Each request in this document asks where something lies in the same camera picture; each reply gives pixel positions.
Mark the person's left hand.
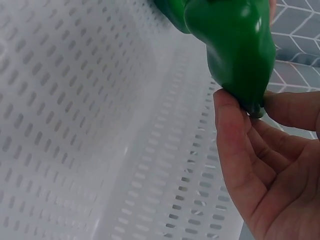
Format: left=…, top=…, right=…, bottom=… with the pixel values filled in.
left=269, top=0, right=277, bottom=25

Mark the person's right hand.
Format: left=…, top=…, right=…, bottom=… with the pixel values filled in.
left=213, top=88, right=320, bottom=240

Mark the green bell pepper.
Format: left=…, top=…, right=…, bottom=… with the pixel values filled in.
left=152, top=0, right=277, bottom=120

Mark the white perforated plastic basket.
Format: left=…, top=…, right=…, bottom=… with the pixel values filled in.
left=0, top=0, right=245, bottom=240

